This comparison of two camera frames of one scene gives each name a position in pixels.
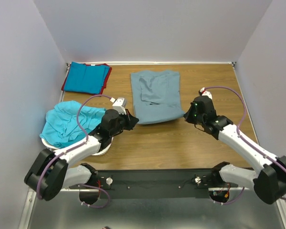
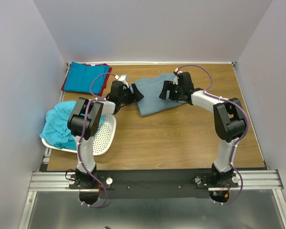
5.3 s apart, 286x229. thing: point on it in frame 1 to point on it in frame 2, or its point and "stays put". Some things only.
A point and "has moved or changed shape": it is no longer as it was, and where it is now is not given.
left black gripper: [131, 121] to [136, 97]
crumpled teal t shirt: [62, 130] stays put
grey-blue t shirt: [156, 96] has moved or changed shape
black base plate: [188, 184] stays put
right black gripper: [188, 115] to [168, 85]
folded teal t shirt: [85, 78] stays put
